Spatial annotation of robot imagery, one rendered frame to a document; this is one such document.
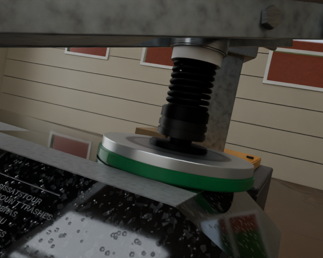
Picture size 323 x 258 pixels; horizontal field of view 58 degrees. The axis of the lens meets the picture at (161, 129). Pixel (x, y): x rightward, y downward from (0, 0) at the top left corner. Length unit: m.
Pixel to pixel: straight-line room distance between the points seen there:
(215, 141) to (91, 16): 0.88
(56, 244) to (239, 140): 6.21
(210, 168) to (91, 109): 7.39
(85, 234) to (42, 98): 8.43
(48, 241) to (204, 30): 0.27
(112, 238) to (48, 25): 0.19
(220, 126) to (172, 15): 0.82
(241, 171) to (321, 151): 6.14
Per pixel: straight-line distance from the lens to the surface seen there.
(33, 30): 0.29
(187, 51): 0.39
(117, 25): 0.31
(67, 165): 0.31
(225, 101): 1.12
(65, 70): 8.29
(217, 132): 1.11
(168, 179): 0.31
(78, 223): 0.26
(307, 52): 6.58
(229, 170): 0.33
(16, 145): 0.39
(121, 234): 0.24
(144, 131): 0.89
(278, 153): 6.40
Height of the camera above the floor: 0.90
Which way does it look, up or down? 4 degrees down
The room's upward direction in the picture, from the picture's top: 11 degrees clockwise
